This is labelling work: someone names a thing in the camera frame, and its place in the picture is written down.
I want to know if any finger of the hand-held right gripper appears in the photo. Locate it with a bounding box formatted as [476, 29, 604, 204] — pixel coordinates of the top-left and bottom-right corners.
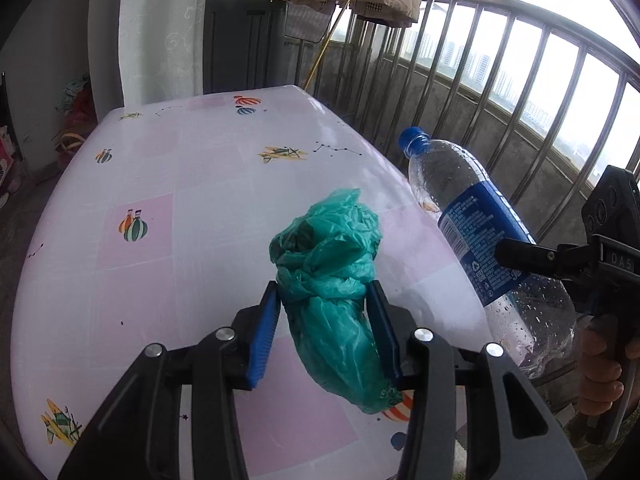
[494, 237, 601, 281]

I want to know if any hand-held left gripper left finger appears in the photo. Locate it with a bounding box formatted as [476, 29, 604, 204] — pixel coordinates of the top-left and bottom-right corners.
[57, 280, 282, 480]

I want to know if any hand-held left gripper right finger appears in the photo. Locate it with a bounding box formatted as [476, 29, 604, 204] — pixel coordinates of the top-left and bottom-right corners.
[365, 280, 588, 480]

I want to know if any clear blue label plastic bottle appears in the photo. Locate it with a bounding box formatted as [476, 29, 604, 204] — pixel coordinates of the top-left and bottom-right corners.
[397, 126, 578, 378]

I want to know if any green plastic bag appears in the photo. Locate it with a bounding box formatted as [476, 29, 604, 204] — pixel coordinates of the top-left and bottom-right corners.
[269, 188, 405, 415]

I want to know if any person's right hand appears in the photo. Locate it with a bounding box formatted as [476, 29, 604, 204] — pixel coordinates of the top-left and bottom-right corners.
[577, 320, 640, 416]

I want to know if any balloon print tablecloth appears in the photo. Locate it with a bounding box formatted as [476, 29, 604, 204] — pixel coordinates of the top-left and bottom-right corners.
[10, 85, 501, 480]

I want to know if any metal balcony railing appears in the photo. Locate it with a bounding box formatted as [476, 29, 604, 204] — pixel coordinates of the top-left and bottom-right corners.
[205, 0, 640, 241]

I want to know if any yellow broom stick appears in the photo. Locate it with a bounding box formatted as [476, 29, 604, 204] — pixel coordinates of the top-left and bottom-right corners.
[304, 7, 346, 92]

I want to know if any dark cabinet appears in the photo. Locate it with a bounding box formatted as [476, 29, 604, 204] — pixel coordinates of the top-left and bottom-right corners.
[204, 0, 286, 95]

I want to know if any colourful cloth bundle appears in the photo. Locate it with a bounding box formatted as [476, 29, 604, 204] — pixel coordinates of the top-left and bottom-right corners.
[54, 75, 96, 166]

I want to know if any grey hanging cloth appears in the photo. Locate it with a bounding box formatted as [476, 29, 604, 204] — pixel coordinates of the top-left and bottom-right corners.
[284, 2, 336, 43]

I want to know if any white curtain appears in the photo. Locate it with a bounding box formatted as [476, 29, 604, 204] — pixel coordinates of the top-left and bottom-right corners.
[89, 0, 208, 118]

